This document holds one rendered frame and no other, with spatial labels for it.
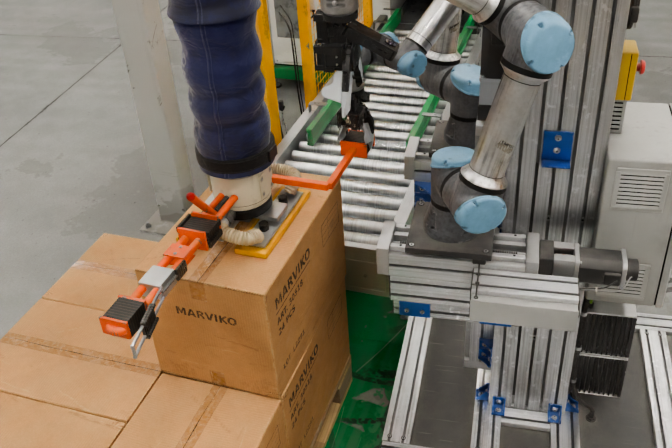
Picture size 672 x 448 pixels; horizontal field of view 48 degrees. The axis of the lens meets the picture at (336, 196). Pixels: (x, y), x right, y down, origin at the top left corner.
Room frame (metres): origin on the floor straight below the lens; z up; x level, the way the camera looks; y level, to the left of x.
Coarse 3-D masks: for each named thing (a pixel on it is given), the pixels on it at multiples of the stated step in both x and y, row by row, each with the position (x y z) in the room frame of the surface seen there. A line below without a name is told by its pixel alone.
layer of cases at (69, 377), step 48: (144, 240) 2.36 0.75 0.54; (96, 288) 2.09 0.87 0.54; (48, 336) 1.85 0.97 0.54; (96, 336) 1.84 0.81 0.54; (336, 336) 1.96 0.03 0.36; (0, 384) 1.65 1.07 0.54; (48, 384) 1.64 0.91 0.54; (96, 384) 1.63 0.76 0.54; (144, 384) 1.61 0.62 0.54; (192, 384) 1.60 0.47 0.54; (288, 384) 1.57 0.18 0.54; (336, 384) 1.92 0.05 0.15; (0, 432) 1.47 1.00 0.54; (48, 432) 1.45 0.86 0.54; (96, 432) 1.44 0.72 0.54; (144, 432) 1.43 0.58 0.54; (192, 432) 1.42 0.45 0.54; (240, 432) 1.41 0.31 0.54; (288, 432) 1.53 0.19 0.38
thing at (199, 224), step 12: (192, 216) 1.69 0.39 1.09; (204, 216) 1.68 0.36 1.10; (216, 216) 1.66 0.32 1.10; (180, 228) 1.62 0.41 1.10; (192, 228) 1.63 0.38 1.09; (204, 228) 1.63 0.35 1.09; (216, 228) 1.63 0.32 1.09; (192, 240) 1.61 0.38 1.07; (204, 240) 1.59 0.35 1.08; (216, 240) 1.62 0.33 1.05
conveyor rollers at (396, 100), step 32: (384, 96) 3.46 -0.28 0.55; (416, 96) 3.47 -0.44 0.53; (384, 128) 3.16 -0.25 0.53; (288, 160) 2.88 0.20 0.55; (320, 160) 2.89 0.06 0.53; (352, 160) 2.85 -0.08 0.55; (384, 160) 2.88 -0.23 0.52; (352, 192) 2.59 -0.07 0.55; (384, 192) 2.60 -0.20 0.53; (352, 224) 2.37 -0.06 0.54
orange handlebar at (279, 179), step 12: (348, 156) 1.96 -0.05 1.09; (336, 168) 1.90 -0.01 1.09; (276, 180) 1.87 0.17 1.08; (288, 180) 1.85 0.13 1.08; (300, 180) 1.84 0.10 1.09; (312, 180) 1.84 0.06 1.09; (336, 180) 1.84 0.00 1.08; (216, 204) 1.76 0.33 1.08; (228, 204) 1.75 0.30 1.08; (180, 240) 1.59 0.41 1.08; (168, 252) 1.54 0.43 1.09; (180, 252) 1.53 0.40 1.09; (192, 252) 1.55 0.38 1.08; (168, 264) 1.51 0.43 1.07; (144, 288) 1.41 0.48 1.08; (156, 288) 1.40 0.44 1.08; (108, 324) 1.29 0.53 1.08
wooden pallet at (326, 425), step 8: (344, 368) 2.01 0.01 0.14; (344, 376) 2.00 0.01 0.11; (344, 384) 1.99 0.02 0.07; (336, 392) 1.95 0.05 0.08; (344, 392) 1.99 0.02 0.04; (336, 400) 1.95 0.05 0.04; (328, 408) 1.83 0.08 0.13; (336, 408) 1.92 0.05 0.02; (328, 416) 1.89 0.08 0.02; (336, 416) 1.89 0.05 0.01; (320, 424) 1.75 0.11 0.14; (328, 424) 1.85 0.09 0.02; (320, 432) 1.82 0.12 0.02; (328, 432) 1.82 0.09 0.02; (320, 440) 1.78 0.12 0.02
